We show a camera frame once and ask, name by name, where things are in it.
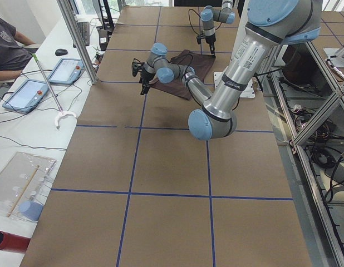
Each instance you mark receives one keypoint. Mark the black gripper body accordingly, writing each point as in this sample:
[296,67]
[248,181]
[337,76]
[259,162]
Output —
[146,75]
[209,38]

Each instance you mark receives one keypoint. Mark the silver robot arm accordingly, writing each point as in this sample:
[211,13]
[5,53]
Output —
[209,16]
[269,24]

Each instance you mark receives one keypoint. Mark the far blue teach pendant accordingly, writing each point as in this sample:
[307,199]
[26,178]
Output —
[66,71]

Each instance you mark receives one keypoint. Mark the blue teach pendant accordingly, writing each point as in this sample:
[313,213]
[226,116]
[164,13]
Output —
[66,71]
[27,96]

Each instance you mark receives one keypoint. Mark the black keyboard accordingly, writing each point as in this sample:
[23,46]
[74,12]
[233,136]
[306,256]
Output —
[84,30]

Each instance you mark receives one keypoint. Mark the reacher grabber stick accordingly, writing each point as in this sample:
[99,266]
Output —
[61,112]

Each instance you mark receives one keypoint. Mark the black computer mouse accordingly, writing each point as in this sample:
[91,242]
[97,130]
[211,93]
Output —
[61,52]

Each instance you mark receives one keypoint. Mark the near blue teach pendant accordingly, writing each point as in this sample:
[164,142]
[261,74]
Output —
[27,96]

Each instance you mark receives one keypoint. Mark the seated person grey shirt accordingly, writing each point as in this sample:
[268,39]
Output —
[14,54]

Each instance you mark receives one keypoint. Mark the wooden dowel rod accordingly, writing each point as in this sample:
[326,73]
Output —
[19,196]

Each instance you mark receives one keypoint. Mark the clear acrylic rack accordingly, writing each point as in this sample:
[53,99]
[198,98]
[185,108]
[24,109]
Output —
[24,189]

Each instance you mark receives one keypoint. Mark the light blue plastic cup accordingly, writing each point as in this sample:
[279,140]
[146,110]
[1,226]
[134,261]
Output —
[31,210]

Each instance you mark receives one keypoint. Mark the red cylinder tube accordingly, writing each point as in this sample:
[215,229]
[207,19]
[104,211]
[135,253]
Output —
[13,243]

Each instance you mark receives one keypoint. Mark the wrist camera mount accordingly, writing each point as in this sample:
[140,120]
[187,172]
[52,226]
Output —
[136,66]
[199,38]

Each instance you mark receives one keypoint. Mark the aluminium frame post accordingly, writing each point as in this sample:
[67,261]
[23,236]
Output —
[77,39]

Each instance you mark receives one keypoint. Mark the aluminium side frame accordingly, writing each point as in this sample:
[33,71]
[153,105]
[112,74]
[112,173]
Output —
[310,93]

